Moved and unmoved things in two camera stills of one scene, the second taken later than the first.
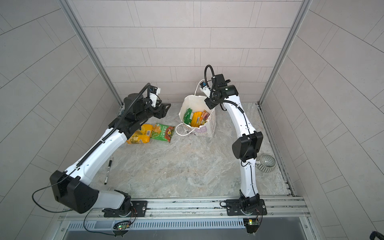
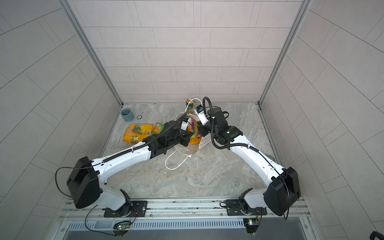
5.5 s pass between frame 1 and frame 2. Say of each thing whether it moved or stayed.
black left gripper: moved
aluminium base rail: stayed
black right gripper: moved
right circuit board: stayed
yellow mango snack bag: stayed
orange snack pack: moved
